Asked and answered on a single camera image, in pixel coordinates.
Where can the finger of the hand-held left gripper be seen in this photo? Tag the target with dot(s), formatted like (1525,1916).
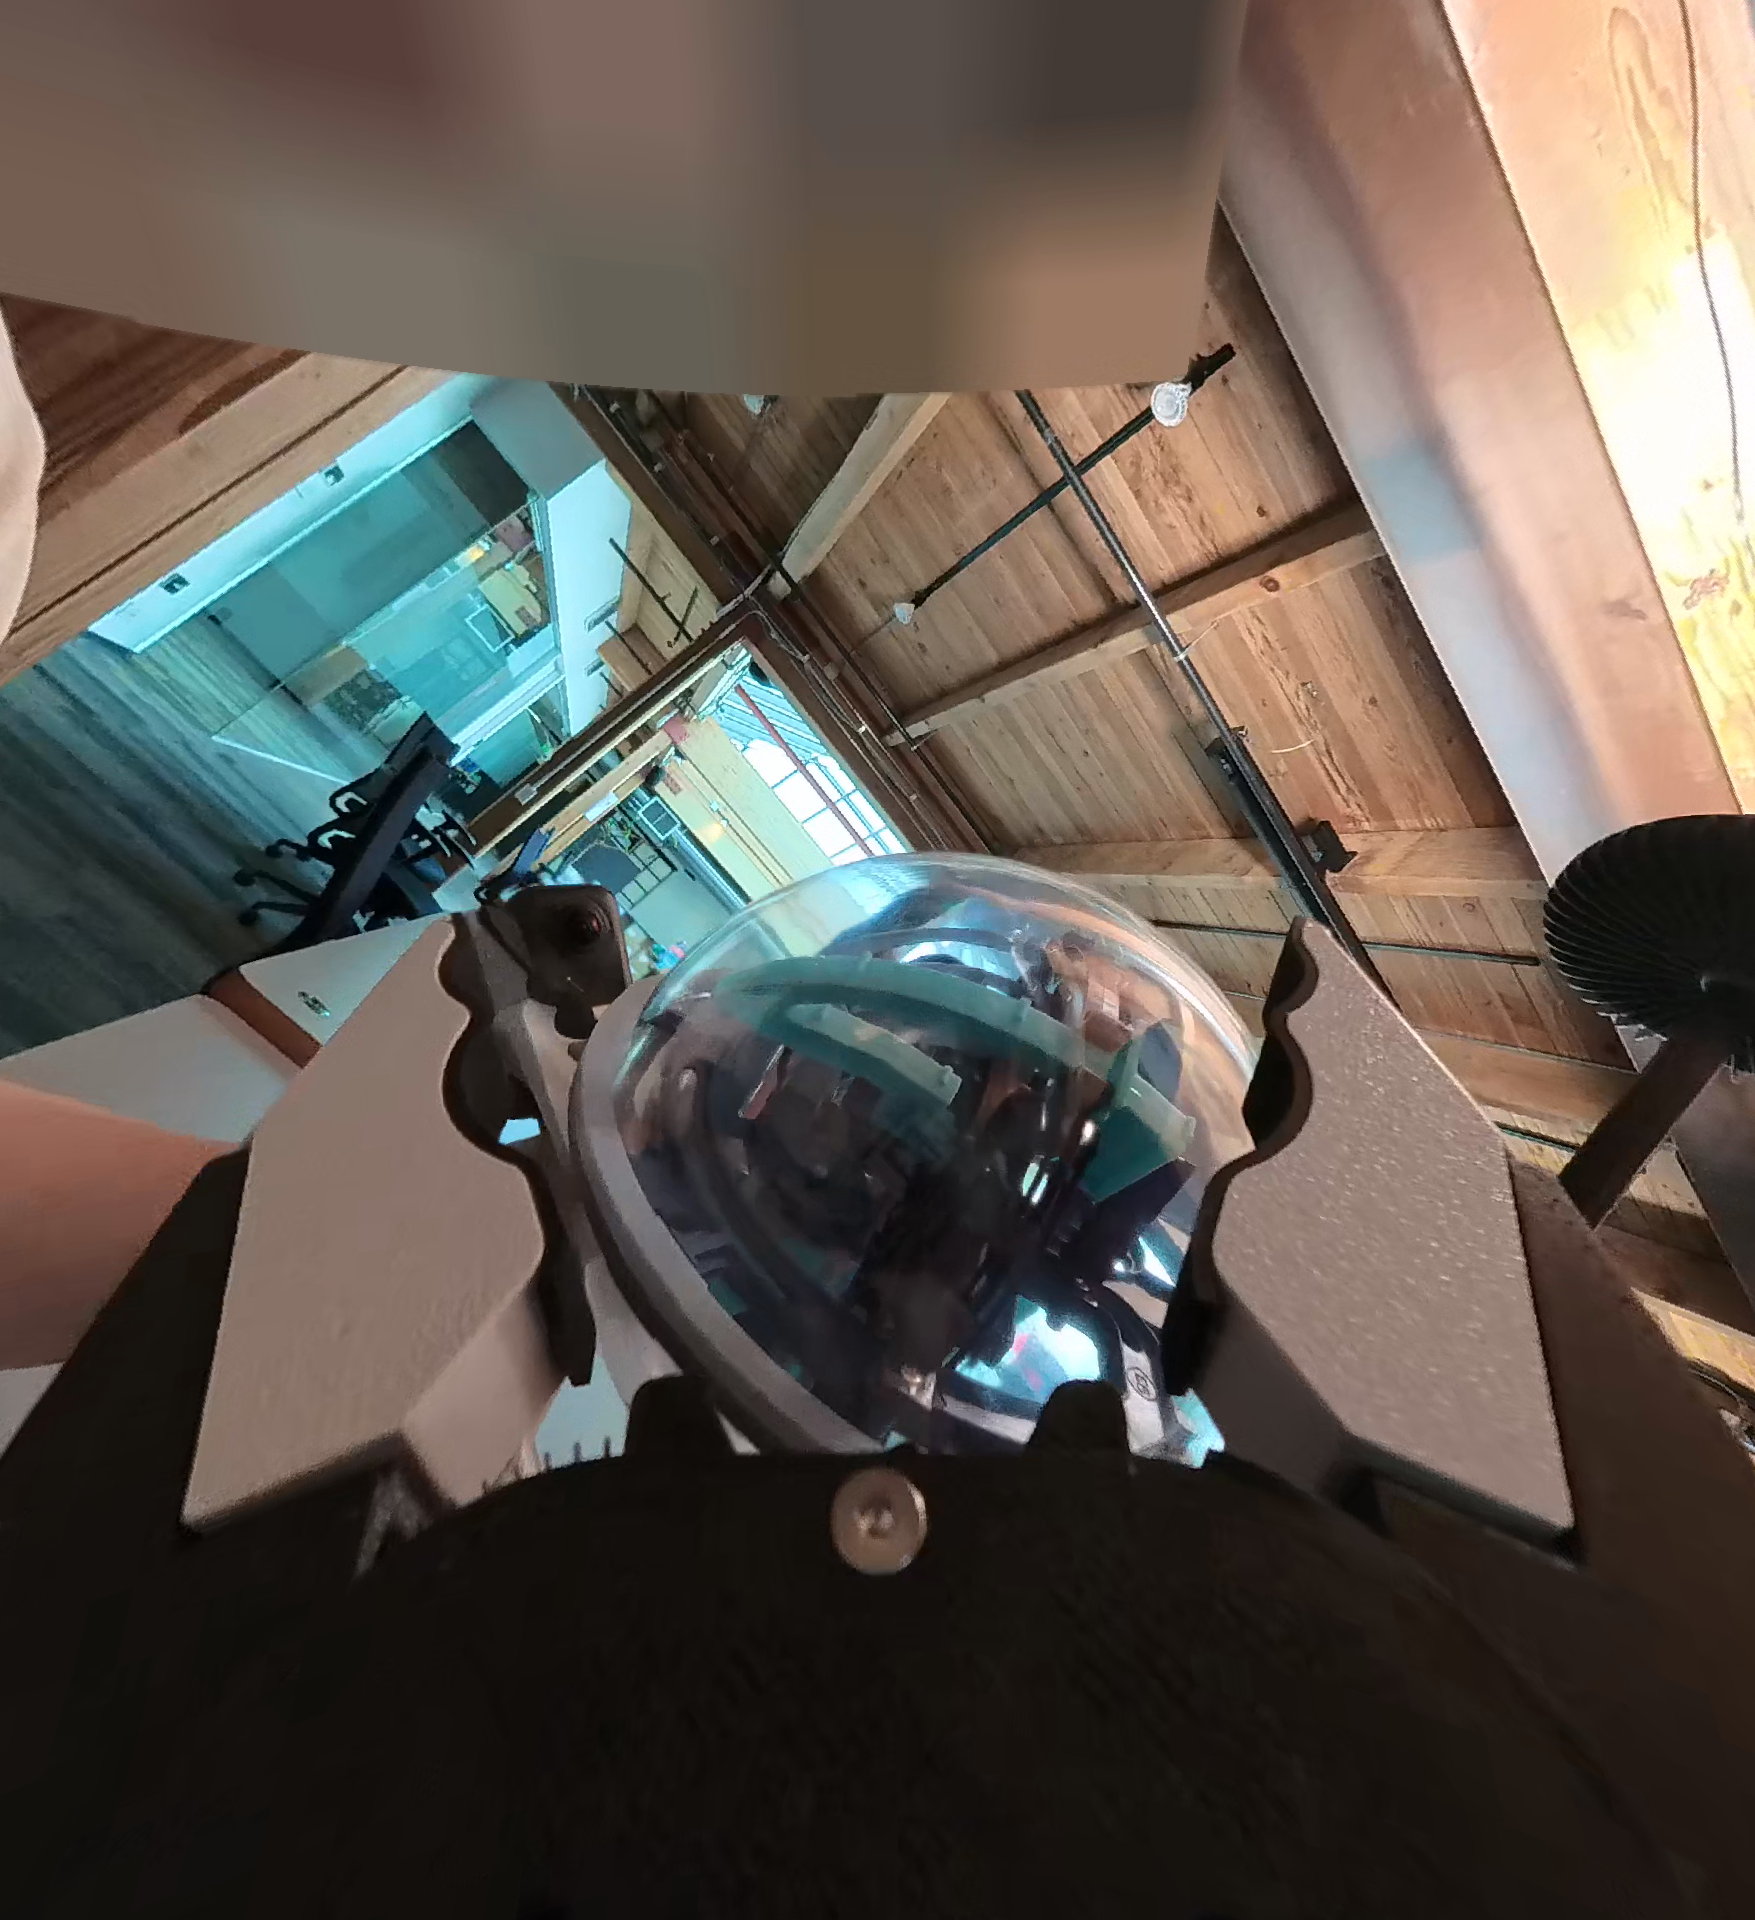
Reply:
(547,1073)

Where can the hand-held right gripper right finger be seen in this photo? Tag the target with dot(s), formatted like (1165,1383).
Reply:
(1386,1274)

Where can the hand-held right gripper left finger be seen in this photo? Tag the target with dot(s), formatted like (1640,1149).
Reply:
(368,1274)

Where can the clear plastic maze ball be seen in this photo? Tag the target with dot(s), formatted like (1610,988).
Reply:
(892,1139)

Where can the person's left forearm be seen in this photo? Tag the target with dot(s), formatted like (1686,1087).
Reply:
(37,1231)

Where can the black office chair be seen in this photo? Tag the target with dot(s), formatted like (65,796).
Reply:
(381,839)

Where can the black ceiling light track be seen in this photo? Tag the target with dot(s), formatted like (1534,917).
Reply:
(1323,846)
(1057,488)

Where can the black disc floor lamp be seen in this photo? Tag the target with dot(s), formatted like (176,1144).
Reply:
(1703,929)

